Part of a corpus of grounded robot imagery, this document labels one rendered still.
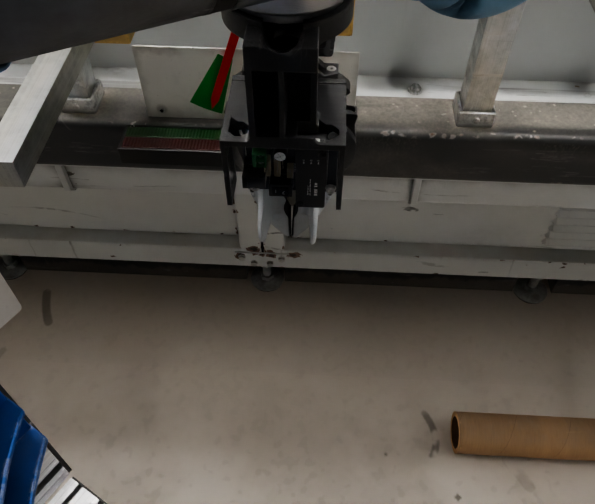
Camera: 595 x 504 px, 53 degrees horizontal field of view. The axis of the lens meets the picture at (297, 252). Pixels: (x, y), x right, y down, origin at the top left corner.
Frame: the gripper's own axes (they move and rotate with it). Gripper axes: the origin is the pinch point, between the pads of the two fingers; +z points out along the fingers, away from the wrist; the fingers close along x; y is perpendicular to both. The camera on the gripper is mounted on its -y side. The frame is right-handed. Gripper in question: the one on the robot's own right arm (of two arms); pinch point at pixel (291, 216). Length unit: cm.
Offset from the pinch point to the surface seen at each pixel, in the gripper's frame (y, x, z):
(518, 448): -12, 42, 77
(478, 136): -26.3, 21.4, 12.9
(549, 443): -13, 48, 76
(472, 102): -28.2, 20.1, 9.3
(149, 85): -27.5, -19.0, 7.9
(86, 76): -29.4, -27.3, 8.3
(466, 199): -30.8, 23.9, 28.6
